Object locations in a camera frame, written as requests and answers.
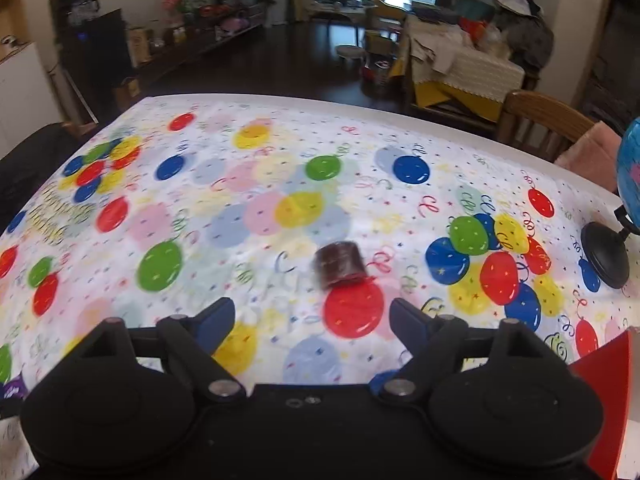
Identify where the white cabinet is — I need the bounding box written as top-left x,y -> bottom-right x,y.
0,42 -> 61,156

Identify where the balloon print tablecloth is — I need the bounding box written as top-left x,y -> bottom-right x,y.
0,92 -> 640,480

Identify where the dark red candy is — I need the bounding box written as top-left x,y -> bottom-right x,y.
312,241 -> 370,291

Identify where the wooden television cabinet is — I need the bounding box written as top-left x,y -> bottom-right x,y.
125,2 -> 271,86

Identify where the pile of clothes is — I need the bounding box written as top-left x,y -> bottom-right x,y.
492,0 -> 556,76

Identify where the small wooden table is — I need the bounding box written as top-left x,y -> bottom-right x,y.
307,0 -> 378,46

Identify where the purple snack packet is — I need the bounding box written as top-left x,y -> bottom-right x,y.
0,374 -> 28,402

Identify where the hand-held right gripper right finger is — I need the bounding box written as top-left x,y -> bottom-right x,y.
377,297 -> 563,403

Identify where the wooden chair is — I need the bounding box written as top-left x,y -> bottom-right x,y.
497,89 -> 598,161

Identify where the sofa with cream cover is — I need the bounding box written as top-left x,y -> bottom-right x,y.
402,12 -> 528,121

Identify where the black cabinet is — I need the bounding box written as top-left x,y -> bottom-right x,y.
50,0 -> 133,116

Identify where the blue globe on black stand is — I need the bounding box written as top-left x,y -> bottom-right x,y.
580,117 -> 640,290

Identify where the red cardboard box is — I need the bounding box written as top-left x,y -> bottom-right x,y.
567,327 -> 640,480

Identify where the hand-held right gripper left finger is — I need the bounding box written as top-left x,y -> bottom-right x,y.
75,296 -> 248,403

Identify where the black jacket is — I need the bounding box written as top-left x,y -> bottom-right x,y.
0,122 -> 76,231

